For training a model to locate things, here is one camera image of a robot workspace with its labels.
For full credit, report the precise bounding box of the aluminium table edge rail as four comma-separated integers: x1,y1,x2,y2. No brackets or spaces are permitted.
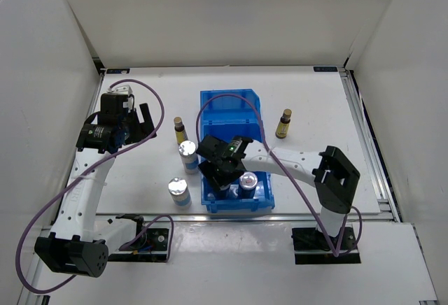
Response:
95,211,400,222

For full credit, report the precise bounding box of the blue three-compartment plastic bin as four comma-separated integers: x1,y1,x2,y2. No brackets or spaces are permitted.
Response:
198,89,275,213

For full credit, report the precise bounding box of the yellow label bottle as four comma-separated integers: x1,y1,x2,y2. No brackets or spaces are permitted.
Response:
174,116,188,145
275,108,292,139

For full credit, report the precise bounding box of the right side aluminium rail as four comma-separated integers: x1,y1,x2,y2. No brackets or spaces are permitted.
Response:
339,69,402,222

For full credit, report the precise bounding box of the white bead jar far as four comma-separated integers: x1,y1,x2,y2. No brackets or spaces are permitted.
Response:
178,140,199,174

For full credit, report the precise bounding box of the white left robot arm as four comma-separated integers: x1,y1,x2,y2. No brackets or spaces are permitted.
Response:
34,85,154,278

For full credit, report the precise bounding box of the sauce jar white lid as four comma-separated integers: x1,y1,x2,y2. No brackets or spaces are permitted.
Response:
216,184,238,200
238,171,258,199

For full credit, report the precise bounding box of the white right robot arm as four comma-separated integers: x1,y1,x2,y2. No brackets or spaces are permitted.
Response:
197,135,361,249

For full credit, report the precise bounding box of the left side aluminium rail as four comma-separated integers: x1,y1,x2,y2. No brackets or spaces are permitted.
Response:
51,71,104,225

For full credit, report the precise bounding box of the white bead jar near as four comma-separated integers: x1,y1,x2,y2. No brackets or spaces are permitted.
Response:
168,177,191,208

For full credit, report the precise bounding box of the yellow label bottle left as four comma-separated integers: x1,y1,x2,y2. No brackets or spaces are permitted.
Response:
174,116,188,145

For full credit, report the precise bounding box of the yellow label bottle right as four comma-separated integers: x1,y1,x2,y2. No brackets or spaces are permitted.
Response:
275,108,292,139

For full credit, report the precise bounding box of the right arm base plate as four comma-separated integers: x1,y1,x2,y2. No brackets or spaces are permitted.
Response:
291,227,361,265

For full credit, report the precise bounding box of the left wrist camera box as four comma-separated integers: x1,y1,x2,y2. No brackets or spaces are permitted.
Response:
107,85,133,97

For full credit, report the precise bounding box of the white bead jar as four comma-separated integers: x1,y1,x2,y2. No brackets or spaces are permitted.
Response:
168,177,191,208
178,140,199,174

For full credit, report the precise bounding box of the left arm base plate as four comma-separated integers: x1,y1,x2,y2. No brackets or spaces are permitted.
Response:
108,214,174,263

